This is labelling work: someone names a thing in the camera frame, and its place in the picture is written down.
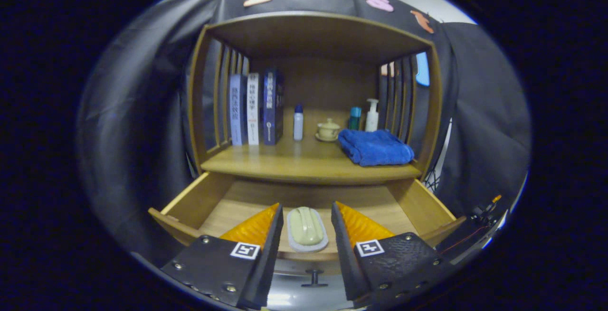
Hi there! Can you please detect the dark blue book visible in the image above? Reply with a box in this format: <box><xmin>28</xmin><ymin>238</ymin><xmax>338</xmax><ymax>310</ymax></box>
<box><xmin>263</xmin><ymin>67</ymin><xmax>285</xmax><ymax>146</ymax></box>

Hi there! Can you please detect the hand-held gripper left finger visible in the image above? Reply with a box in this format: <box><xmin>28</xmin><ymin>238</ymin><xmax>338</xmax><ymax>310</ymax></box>
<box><xmin>159</xmin><ymin>203</ymin><xmax>285</xmax><ymax>311</ymax></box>

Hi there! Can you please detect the beige lidded teacup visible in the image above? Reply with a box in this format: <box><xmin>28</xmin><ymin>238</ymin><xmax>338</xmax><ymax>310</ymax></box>
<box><xmin>315</xmin><ymin>118</ymin><xmax>341</xmax><ymax>142</ymax></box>

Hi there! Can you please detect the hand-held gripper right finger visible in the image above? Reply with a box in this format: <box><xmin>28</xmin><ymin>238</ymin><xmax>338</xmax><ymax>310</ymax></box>
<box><xmin>331</xmin><ymin>201</ymin><xmax>456</xmax><ymax>309</ymax></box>

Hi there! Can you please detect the black and orange tool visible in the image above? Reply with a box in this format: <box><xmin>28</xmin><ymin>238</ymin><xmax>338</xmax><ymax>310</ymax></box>
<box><xmin>470</xmin><ymin>195</ymin><xmax>503</xmax><ymax>226</ymax></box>

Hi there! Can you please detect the green handled scrub brush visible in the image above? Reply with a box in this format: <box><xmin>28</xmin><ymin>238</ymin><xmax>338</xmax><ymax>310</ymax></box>
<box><xmin>286</xmin><ymin>206</ymin><xmax>329</xmax><ymax>253</ymax></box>

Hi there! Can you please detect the blue folded towel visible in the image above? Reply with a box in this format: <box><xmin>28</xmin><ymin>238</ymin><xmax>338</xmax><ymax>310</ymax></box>
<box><xmin>338</xmin><ymin>129</ymin><xmax>415</xmax><ymax>167</ymax></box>

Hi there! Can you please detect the white bottle with blue cap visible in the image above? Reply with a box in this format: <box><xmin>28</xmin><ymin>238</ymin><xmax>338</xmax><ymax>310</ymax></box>
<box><xmin>293</xmin><ymin>104</ymin><xmax>304</xmax><ymax>141</ymax></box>

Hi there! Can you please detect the light blue book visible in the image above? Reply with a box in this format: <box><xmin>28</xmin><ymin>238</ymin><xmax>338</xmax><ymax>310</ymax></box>
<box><xmin>229</xmin><ymin>74</ymin><xmax>248</xmax><ymax>146</ymax></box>

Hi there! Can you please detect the wooden countertop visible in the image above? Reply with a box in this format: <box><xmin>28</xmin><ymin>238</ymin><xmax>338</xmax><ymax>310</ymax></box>
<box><xmin>200</xmin><ymin>133</ymin><xmax>422</xmax><ymax>186</ymax></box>

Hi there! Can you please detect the white book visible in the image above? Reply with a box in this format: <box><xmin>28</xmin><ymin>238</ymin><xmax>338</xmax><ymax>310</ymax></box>
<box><xmin>246</xmin><ymin>73</ymin><xmax>263</xmax><ymax>146</ymax></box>

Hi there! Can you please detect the wooden cabinet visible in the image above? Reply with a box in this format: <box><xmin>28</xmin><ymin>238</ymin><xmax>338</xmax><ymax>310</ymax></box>
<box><xmin>187</xmin><ymin>11</ymin><xmax>443</xmax><ymax>186</ymax></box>

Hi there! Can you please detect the white pump bottle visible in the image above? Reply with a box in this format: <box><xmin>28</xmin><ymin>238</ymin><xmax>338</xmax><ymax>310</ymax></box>
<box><xmin>365</xmin><ymin>98</ymin><xmax>380</xmax><ymax>132</ymax></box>

